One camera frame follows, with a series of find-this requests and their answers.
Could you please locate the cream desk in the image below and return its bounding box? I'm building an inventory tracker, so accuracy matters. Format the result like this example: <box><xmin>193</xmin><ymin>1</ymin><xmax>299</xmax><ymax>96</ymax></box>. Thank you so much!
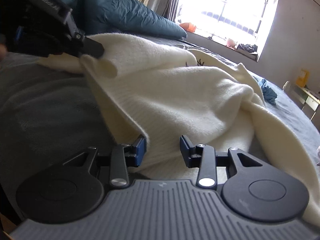
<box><xmin>291</xmin><ymin>82</ymin><xmax>320</xmax><ymax>123</ymax></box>

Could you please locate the cream fluffy blanket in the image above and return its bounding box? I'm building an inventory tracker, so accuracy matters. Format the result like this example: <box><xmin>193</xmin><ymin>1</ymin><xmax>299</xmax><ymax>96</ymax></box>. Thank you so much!
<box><xmin>37</xmin><ymin>33</ymin><xmax>320</xmax><ymax>232</ymax></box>

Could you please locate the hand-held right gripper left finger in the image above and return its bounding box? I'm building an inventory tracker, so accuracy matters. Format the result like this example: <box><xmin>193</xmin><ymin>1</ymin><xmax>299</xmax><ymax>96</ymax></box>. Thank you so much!
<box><xmin>62</xmin><ymin>135</ymin><xmax>147</xmax><ymax>189</ymax></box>

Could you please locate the barred window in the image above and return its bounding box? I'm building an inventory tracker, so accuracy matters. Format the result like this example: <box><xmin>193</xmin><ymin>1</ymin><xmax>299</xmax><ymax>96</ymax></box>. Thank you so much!
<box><xmin>178</xmin><ymin>0</ymin><xmax>283</xmax><ymax>61</ymax></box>

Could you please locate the blue garment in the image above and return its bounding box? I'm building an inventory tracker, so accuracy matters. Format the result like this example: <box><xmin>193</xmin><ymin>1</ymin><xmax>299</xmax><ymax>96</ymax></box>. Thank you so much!
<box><xmin>257</xmin><ymin>78</ymin><xmax>278</xmax><ymax>105</ymax></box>

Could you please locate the teal duvet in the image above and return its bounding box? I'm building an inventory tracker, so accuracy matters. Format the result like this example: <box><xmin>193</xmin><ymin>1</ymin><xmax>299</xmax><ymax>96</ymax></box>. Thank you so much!
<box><xmin>61</xmin><ymin>0</ymin><xmax>188</xmax><ymax>41</ymax></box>

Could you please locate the yellow box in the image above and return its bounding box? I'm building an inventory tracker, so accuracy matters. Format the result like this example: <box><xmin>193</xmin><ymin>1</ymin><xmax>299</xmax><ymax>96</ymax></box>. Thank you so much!
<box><xmin>296</xmin><ymin>68</ymin><xmax>310</xmax><ymax>86</ymax></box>

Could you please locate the grey curtain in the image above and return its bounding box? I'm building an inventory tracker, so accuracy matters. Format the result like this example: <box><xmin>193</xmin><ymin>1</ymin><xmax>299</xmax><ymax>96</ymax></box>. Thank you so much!
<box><xmin>150</xmin><ymin>0</ymin><xmax>186</xmax><ymax>22</ymax></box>

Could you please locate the orange bag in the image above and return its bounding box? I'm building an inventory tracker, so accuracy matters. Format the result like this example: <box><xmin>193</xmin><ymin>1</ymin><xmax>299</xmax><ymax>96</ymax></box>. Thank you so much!
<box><xmin>179</xmin><ymin>22</ymin><xmax>196</xmax><ymax>33</ymax></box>

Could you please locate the open box of dark items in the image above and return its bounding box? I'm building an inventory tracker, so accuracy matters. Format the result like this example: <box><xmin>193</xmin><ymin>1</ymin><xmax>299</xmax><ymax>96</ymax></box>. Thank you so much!
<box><xmin>236</xmin><ymin>43</ymin><xmax>258</xmax><ymax>61</ymax></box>

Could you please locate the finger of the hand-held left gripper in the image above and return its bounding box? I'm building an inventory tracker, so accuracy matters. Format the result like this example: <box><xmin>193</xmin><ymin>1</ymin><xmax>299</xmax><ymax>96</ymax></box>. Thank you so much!
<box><xmin>67</xmin><ymin>33</ymin><xmax>105</xmax><ymax>59</ymax></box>

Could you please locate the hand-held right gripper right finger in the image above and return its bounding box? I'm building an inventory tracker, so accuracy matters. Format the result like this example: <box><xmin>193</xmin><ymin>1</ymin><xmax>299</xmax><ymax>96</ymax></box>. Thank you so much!
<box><xmin>180</xmin><ymin>135</ymin><xmax>263</xmax><ymax>189</ymax></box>

